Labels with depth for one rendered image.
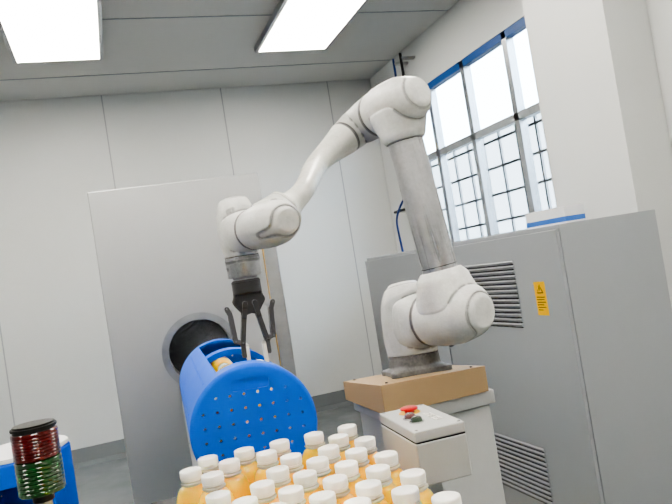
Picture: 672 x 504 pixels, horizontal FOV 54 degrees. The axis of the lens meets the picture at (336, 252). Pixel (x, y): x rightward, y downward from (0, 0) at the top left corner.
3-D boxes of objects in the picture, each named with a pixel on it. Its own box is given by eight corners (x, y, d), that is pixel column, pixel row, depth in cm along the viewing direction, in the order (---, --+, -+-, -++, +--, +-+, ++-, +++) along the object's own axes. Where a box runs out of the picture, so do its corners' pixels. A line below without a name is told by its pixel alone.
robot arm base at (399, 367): (433, 365, 215) (430, 348, 215) (453, 369, 193) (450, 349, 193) (378, 375, 212) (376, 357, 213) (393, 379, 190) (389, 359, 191)
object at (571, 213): (546, 227, 315) (543, 211, 315) (585, 220, 293) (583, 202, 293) (526, 230, 309) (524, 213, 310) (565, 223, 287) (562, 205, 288)
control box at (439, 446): (430, 450, 141) (422, 402, 141) (473, 475, 121) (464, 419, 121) (386, 461, 138) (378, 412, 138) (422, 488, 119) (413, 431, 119)
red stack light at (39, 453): (64, 447, 100) (60, 421, 100) (57, 457, 94) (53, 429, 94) (18, 457, 98) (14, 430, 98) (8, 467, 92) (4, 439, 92)
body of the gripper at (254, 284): (259, 276, 177) (264, 310, 176) (227, 281, 174) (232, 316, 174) (263, 275, 169) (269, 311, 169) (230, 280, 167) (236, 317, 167)
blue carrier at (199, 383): (267, 412, 235) (256, 332, 235) (325, 478, 150) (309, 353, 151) (184, 428, 227) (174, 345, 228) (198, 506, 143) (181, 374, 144)
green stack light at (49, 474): (69, 480, 100) (64, 448, 100) (63, 492, 94) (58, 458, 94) (23, 490, 98) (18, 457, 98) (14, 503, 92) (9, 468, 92)
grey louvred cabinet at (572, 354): (460, 444, 484) (429, 248, 487) (712, 546, 281) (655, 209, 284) (393, 462, 466) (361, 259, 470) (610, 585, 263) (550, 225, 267)
